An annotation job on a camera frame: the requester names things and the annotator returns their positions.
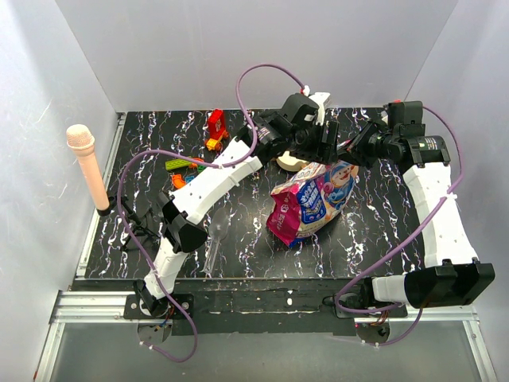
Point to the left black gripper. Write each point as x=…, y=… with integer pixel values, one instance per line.
x=322, y=152

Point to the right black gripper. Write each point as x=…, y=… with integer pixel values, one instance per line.
x=355, y=151

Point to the pink pet food bag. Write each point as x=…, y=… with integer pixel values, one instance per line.
x=310, y=199

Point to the clear plastic scoop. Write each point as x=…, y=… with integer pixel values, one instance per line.
x=217, y=232

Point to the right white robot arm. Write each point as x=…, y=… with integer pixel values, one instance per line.
x=452, y=274

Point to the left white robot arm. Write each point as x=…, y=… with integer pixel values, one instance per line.
x=184, y=209

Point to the cream double pet bowl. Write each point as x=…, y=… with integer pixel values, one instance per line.
x=290, y=163

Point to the red toy block car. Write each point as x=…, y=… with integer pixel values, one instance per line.
x=217, y=130

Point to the green toy brick plate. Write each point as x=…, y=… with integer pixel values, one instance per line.
x=175, y=164

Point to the orange curved toy track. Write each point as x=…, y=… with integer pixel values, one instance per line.
x=183, y=176

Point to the black microphone tripod stand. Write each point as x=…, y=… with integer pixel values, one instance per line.
x=140, y=225

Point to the pink microphone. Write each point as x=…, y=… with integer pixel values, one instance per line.
x=82, y=143

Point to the aluminium frame rail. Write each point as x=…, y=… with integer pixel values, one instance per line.
x=89, y=307

